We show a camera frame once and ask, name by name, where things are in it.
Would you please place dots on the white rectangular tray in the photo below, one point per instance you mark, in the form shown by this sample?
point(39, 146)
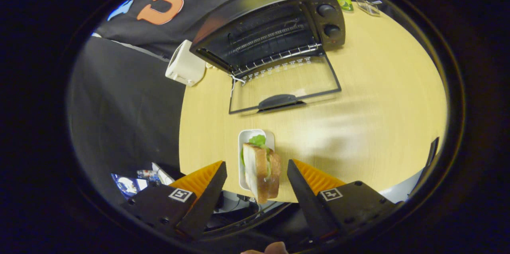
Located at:
point(244, 138)

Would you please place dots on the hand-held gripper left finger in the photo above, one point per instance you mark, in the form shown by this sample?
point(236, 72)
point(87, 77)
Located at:
point(207, 202)

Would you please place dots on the metal spoon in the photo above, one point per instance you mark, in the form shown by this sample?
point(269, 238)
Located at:
point(377, 2)

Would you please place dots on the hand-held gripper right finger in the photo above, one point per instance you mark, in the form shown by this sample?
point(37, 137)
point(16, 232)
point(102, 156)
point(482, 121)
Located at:
point(306, 202)

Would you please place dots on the black toaster oven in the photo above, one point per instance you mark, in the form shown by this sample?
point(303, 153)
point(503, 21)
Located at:
point(330, 26)

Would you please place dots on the blue white packaging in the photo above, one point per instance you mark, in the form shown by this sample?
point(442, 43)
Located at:
point(127, 184)

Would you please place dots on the white pop-up toaster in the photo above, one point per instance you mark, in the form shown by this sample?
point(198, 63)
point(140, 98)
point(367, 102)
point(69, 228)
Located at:
point(183, 64)

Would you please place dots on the black clamp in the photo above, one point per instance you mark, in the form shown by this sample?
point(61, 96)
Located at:
point(432, 154)

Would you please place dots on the lettuce sandwich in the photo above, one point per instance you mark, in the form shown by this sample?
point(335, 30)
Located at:
point(261, 166)

